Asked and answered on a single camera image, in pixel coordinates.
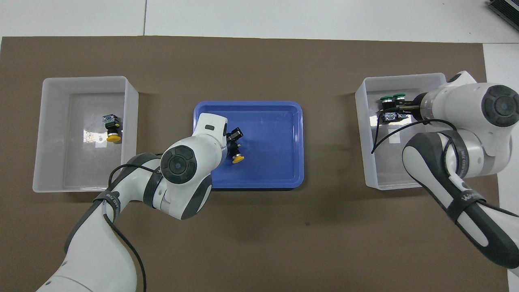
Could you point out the green push button switch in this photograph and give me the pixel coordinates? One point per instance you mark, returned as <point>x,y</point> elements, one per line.
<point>386,98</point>
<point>399,96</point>

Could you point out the white paper label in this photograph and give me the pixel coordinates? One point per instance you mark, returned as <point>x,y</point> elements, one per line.
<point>395,138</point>
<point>99,143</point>

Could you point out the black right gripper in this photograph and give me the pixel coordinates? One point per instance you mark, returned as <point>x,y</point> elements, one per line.
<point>417,107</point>

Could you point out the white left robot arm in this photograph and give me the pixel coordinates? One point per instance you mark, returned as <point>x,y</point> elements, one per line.
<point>182,170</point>

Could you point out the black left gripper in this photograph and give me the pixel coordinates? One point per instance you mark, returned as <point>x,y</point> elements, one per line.
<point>229,142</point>

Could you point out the blue plastic tray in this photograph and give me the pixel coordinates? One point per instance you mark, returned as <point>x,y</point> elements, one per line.
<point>275,162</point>

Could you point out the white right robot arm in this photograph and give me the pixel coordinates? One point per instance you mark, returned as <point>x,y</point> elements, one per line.
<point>466,162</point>

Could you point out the brown table mat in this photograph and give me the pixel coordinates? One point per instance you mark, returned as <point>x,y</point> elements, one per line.
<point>284,243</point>

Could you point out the yellow push button switch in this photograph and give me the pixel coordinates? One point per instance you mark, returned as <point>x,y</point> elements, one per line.
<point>113,138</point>
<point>238,159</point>

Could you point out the grey ribbed device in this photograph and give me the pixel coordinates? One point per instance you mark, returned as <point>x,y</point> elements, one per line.
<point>507,10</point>

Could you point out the translucent white plastic box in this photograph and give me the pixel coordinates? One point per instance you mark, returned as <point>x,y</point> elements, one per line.
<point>389,170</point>
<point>61,162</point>

